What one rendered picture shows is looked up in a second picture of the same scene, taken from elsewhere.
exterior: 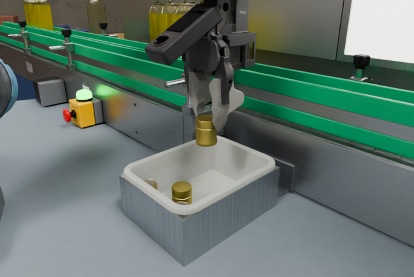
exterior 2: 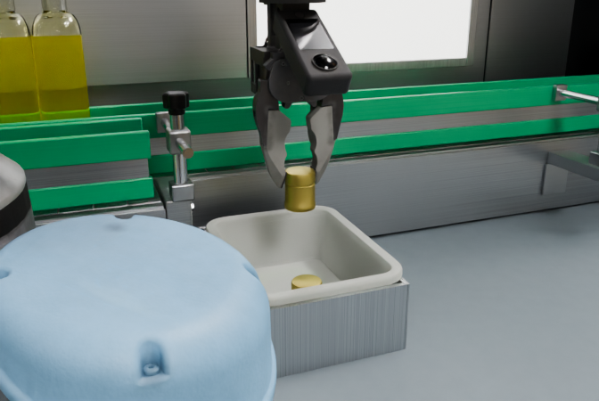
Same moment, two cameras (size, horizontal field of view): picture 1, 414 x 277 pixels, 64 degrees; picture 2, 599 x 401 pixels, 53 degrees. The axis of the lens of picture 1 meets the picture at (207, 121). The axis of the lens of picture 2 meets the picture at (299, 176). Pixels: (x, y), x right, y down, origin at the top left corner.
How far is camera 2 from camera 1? 0.65 m
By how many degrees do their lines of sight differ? 63
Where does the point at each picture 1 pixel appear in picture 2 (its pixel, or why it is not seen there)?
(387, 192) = (409, 187)
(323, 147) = (342, 171)
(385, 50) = not seen: hidden behind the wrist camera
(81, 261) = not seen: outside the picture
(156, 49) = (338, 74)
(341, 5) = (244, 6)
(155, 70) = (49, 152)
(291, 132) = not seen: hidden behind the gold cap
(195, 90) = (282, 136)
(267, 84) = (244, 121)
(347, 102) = (351, 112)
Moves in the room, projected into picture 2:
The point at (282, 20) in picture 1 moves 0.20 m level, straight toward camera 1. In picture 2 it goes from (155, 32) to (260, 38)
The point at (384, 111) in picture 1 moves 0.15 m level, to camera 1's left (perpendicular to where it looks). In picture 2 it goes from (387, 110) to (356, 132)
